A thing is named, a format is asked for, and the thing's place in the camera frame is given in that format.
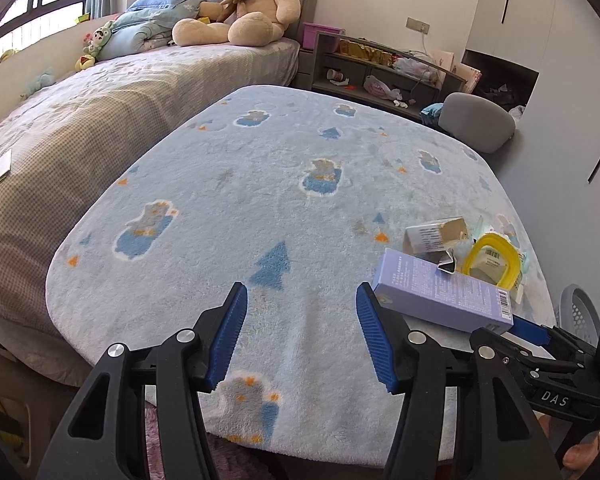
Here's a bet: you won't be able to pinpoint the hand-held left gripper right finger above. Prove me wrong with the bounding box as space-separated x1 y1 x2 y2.
355 281 563 480

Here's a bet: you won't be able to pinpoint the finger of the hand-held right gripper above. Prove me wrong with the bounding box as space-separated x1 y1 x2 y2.
469 326 581 386
510 316 598 361

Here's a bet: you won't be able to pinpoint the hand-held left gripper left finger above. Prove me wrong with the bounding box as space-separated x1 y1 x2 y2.
35 281 249 480

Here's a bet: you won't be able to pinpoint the grey perforated plastic basket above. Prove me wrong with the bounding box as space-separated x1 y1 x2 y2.
559 284 600 346

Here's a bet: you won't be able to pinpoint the purple cardboard box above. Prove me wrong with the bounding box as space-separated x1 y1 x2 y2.
371 247 515 335

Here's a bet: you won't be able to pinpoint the yellow plastic ring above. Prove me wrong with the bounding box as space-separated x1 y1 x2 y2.
461 232 523 292

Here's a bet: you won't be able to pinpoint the white medicine carton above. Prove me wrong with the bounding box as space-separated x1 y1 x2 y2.
402 216 470 277

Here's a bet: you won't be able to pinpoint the person's right hand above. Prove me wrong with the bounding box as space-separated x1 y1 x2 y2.
562 432 600 480

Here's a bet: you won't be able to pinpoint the purple fluffy rug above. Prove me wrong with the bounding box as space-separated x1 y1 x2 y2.
145 405 291 480

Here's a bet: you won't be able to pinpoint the light blue printed blanket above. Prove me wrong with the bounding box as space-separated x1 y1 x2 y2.
45 85 556 461

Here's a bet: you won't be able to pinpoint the grey padded chair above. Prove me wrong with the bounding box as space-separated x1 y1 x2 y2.
438 92 517 155

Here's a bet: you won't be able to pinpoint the teal cloth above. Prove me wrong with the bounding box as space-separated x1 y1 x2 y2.
420 102 445 128

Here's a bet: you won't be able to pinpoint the dark clothes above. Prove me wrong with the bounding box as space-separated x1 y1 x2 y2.
480 82 528 116

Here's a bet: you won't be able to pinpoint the grey shelf unit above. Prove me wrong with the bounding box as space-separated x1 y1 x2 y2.
307 30 473 121

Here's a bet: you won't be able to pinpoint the pink plastic bag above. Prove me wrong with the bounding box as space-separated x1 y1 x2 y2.
362 75 403 101

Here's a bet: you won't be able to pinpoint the pink gift box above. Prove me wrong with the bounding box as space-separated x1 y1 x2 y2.
462 62 482 93

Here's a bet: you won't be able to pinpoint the bed with checked sheet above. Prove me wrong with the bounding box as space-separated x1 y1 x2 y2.
0 37 301 388

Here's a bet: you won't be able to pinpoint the white plastic bag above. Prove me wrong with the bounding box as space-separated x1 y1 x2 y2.
392 52 441 86

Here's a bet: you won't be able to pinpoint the white and pink box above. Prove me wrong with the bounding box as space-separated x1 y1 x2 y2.
432 49 456 73

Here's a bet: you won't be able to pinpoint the gold foil packets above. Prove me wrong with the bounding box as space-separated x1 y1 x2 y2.
337 40 396 66

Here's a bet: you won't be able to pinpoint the white wardrobe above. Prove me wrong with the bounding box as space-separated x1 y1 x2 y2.
467 0 600 286

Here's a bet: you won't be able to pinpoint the pink storage box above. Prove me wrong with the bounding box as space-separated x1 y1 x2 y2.
302 22 341 51

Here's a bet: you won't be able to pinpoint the small teal plush toy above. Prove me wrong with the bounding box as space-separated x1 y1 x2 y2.
22 67 57 98

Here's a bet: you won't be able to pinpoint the light blue folded quilt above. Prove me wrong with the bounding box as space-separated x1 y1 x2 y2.
97 7 181 61

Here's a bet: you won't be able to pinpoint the small green plush toy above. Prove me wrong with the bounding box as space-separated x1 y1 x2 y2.
82 21 116 60

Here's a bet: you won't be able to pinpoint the large beige teddy bear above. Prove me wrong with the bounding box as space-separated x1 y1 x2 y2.
172 0 301 47

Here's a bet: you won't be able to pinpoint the blue printed pillow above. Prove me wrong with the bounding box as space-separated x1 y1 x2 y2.
127 0 203 13

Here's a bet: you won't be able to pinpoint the window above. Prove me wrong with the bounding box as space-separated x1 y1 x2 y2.
0 0 88 61

